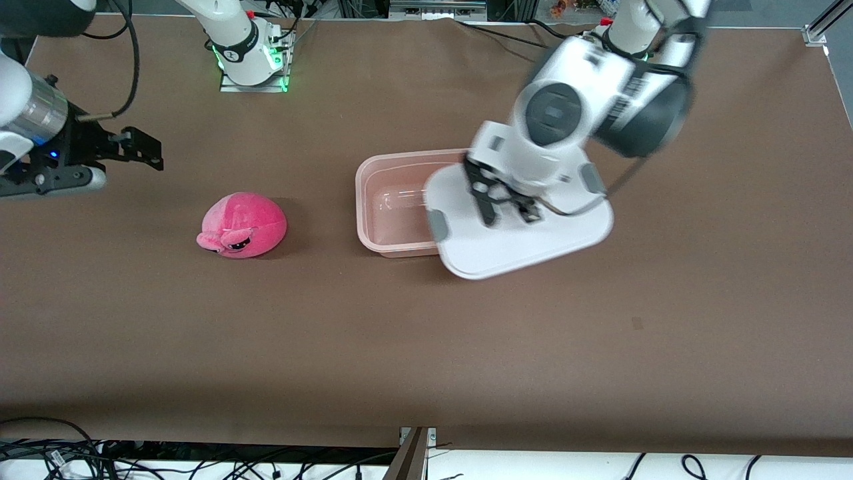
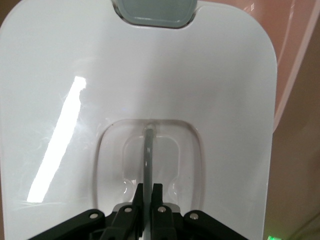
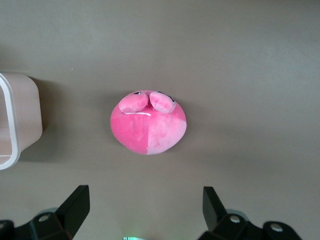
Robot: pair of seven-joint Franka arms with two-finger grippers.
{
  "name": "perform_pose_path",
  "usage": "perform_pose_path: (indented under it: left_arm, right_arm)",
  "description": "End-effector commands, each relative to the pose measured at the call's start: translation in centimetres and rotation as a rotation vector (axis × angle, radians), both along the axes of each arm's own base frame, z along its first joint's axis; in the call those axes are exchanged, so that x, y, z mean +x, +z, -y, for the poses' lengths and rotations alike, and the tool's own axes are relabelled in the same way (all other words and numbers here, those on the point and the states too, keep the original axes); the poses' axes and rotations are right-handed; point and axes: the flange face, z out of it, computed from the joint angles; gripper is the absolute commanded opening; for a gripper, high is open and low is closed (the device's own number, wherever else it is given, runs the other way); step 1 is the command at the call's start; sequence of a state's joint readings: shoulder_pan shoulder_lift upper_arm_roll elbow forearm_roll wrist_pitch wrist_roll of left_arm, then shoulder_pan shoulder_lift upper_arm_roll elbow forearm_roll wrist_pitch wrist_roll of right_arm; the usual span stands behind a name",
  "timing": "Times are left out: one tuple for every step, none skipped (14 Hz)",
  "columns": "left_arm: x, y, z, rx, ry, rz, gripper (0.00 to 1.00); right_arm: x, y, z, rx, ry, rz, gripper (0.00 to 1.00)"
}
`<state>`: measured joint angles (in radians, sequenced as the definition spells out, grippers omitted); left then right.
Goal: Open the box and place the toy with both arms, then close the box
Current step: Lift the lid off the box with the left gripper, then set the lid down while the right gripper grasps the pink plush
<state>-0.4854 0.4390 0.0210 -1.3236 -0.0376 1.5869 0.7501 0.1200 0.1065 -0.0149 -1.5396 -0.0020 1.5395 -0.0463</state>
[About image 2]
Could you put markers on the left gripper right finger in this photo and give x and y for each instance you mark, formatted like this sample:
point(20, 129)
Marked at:
point(165, 225)

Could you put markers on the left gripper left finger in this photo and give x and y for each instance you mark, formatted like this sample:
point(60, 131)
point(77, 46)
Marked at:
point(125, 225)

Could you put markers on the white plastic box lid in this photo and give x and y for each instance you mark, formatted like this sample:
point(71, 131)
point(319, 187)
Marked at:
point(175, 75)

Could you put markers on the pink plastic storage box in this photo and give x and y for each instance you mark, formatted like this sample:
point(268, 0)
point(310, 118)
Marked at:
point(287, 50)

